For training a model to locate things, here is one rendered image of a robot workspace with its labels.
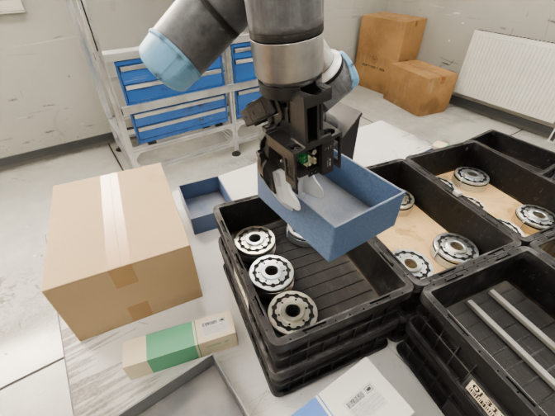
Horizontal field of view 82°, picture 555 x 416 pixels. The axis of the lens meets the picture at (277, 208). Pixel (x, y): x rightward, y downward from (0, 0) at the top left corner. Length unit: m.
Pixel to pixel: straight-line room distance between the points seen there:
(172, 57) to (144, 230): 0.50
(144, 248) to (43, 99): 2.58
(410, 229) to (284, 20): 0.73
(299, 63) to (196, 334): 0.62
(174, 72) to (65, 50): 2.77
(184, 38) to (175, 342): 0.61
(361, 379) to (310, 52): 0.58
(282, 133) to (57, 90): 2.94
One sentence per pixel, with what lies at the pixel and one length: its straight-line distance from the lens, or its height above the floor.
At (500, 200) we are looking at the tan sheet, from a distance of 1.19.
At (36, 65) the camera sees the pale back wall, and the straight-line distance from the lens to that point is 3.20.
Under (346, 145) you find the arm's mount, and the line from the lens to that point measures 1.21.
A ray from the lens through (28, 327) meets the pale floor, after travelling 2.05.
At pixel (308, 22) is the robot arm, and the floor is 1.38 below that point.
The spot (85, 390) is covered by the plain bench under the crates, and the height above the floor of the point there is 0.70.
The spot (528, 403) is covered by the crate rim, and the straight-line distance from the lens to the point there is 0.64.
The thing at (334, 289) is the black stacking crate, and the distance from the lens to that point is 0.76.
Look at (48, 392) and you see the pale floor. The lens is 1.80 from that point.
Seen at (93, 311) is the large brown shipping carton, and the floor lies 0.79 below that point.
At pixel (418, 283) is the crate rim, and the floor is 0.93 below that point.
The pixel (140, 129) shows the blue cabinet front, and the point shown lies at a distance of 2.50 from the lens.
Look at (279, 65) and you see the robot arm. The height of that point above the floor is 1.34.
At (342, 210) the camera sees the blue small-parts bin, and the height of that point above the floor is 1.07.
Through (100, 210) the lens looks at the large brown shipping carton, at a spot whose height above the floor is 0.90.
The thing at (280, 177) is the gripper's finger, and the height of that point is 1.19.
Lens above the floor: 1.43
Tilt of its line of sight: 40 degrees down
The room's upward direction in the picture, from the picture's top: straight up
